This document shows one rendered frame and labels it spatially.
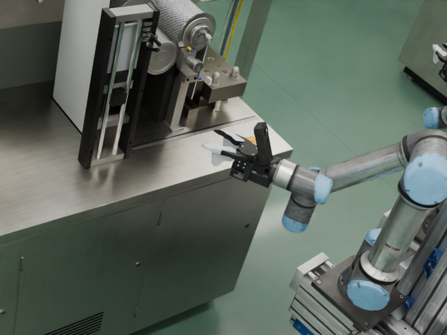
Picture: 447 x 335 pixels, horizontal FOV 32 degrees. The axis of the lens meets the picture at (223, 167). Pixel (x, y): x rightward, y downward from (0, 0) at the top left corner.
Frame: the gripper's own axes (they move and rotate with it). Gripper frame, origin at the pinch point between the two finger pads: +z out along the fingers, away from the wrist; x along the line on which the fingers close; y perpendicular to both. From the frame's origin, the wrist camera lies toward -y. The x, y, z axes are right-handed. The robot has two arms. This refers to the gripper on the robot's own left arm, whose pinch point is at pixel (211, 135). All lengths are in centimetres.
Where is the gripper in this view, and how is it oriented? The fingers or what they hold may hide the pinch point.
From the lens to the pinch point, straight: 210.6
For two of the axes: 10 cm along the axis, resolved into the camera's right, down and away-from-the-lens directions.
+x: 3.0, -4.2, 8.6
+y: -2.8, 8.2, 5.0
